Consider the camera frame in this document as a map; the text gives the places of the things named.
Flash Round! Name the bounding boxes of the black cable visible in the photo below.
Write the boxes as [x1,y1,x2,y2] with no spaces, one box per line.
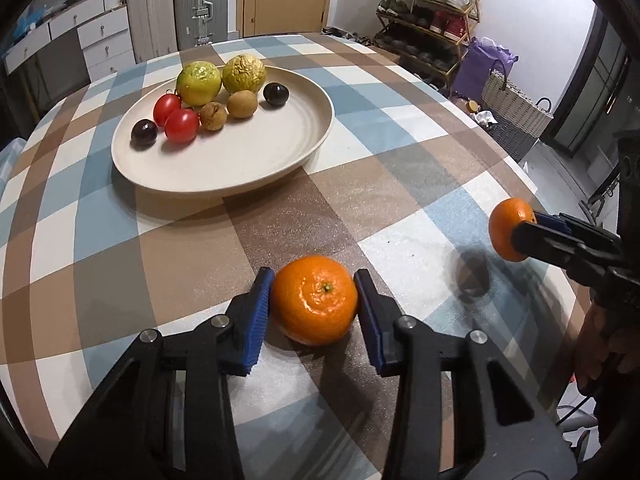
[555,392,598,423]

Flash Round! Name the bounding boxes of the wrinkled yellow passion fruit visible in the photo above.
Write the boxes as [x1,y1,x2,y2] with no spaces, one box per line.
[221,53,267,95]

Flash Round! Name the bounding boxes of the white drawer desk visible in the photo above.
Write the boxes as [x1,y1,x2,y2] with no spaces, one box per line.
[4,0,137,83]

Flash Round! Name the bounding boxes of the smooth yellow-green passion fruit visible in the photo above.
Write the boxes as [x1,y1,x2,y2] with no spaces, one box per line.
[176,61,222,107]

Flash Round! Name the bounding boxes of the cream round plate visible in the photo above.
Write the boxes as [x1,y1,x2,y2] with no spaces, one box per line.
[111,65,335,197]

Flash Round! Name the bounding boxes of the blue plastic bag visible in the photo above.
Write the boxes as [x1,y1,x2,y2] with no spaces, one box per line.
[15,2,52,37]

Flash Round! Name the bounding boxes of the grey woven basket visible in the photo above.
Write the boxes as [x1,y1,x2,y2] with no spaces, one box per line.
[481,60,555,161]

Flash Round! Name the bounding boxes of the dark purple grape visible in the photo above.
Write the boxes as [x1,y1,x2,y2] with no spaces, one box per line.
[131,119,159,149]
[263,82,290,108]

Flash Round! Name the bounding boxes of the silver ribbed suitcase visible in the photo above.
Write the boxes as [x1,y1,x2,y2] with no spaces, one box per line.
[172,0,230,51]

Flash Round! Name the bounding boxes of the brown longan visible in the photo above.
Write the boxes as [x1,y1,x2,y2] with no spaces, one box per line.
[199,101,228,132]
[226,89,259,119]

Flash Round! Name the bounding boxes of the purple shopping bag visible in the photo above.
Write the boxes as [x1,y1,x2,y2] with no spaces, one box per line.
[452,36,519,103]

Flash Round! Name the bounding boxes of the checked tablecloth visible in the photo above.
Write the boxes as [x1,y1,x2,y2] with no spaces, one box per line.
[0,34,601,480]

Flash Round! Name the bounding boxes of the red cherry tomato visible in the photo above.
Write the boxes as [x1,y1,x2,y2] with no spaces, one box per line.
[164,108,201,143]
[153,91,182,127]

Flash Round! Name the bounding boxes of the person's right hand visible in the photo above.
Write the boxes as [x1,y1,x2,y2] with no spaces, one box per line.
[574,302,640,393]

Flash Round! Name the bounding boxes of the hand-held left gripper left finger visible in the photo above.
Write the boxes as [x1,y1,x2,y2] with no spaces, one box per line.
[47,266,275,480]

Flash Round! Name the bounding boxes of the metal shoe rack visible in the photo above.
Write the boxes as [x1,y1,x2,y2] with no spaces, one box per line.
[372,0,487,91]

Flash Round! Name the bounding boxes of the scattered floor shoes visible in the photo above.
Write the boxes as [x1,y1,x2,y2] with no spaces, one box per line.
[320,24,396,48]

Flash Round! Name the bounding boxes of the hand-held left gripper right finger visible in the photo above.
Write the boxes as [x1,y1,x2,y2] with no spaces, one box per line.
[353,268,578,480]

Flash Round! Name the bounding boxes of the orange tangerine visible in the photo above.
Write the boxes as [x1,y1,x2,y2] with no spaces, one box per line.
[270,255,360,347]
[488,198,537,262]

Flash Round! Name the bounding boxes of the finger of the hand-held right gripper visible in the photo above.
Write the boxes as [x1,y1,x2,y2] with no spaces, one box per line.
[533,211,622,257]
[510,219,622,287]

